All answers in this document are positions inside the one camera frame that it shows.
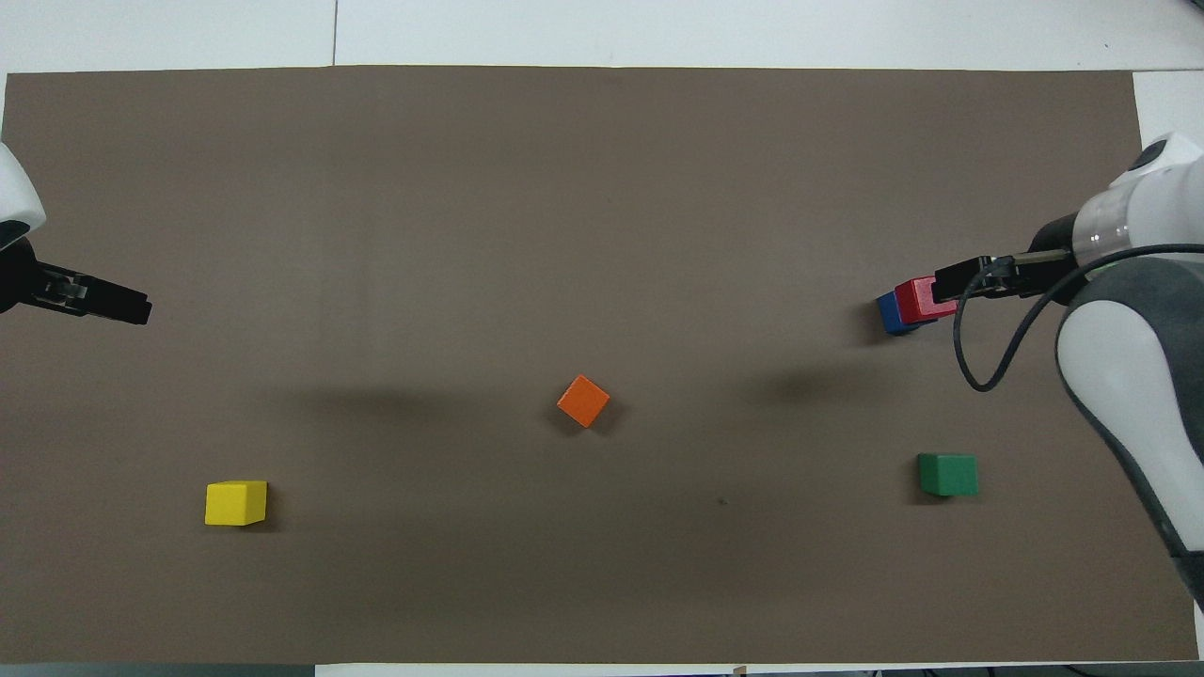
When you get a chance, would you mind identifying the brown table mat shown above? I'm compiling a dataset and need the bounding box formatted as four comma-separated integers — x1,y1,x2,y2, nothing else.
0,64,1201,669

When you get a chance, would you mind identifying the orange cube block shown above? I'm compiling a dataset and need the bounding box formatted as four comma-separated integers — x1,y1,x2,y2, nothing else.
557,374,611,431

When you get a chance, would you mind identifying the green cube block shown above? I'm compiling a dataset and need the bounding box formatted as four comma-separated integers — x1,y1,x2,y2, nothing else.
917,452,980,498

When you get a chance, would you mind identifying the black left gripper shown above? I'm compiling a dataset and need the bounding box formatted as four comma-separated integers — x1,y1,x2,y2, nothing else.
0,236,152,327

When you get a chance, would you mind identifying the red cube block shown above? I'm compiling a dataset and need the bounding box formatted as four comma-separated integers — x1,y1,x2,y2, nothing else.
894,276,960,326

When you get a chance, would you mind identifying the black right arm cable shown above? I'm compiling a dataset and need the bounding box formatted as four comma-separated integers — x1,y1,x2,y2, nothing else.
953,244,1204,394

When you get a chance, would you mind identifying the yellow cube block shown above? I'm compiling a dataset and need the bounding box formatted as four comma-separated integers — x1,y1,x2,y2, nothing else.
204,480,270,527

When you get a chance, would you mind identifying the blue cube block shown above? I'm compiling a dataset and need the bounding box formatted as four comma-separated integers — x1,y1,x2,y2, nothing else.
876,291,928,338

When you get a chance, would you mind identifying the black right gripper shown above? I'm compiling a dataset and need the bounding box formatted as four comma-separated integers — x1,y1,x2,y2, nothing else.
933,213,1084,307

